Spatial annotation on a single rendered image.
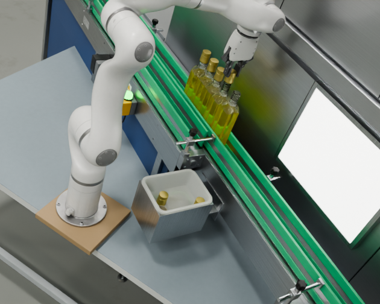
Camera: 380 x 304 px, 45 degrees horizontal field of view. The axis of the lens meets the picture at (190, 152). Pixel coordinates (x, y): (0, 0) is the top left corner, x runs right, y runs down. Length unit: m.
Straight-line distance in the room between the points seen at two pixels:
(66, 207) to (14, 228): 0.95
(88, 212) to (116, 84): 0.56
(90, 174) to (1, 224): 1.20
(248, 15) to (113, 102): 0.47
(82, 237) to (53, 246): 0.93
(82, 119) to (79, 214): 0.39
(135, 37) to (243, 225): 0.76
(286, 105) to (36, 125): 1.11
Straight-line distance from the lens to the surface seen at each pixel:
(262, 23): 1.44
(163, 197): 1.63
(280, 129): 1.67
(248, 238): 1.62
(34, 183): 1.90
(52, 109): 2.25
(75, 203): 1.71
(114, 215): 1.80
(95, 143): 1.44
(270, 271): 1.58
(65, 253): 2.62
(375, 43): 1.44
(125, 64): 1.28
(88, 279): 2.54
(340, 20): 1.52
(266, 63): 1.71
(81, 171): 1.60
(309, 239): 1.54
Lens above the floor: 2.15
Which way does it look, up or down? 39 degrees down
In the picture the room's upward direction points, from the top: 21 degrees clockwise
